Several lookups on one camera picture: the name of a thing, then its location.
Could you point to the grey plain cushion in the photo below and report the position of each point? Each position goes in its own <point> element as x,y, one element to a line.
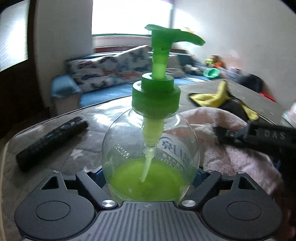
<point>173,68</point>

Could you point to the stuffed toy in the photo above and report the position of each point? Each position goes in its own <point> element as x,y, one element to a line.
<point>215,61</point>

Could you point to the green plastic basin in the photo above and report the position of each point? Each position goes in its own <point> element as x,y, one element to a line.
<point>211,73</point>

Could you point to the black remote control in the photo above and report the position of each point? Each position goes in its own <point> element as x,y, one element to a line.
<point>32,155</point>

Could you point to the blue sofa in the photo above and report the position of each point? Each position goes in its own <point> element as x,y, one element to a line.
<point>67,95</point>

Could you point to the butterfly print cushion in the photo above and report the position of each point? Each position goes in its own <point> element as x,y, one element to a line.
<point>96,73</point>

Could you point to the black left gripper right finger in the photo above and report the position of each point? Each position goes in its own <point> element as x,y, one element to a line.
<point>206,187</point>

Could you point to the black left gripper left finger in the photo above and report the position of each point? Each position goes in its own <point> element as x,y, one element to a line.
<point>90,184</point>

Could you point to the yellow black microfiber cloth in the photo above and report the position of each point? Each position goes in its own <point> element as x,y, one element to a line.
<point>224,100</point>

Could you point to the clear green soap pump bottle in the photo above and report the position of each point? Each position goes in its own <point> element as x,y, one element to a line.
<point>150,153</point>

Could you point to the pink terry towel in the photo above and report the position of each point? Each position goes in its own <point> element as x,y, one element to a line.
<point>226,159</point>

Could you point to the window with green frame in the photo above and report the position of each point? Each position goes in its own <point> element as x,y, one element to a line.
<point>129,17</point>

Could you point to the tissue pack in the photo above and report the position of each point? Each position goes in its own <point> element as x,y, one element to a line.
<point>290,115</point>

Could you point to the black bag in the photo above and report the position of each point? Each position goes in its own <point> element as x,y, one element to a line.
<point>252,82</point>

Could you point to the grey quilted table cover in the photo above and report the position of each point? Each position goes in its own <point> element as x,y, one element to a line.
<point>44,204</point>

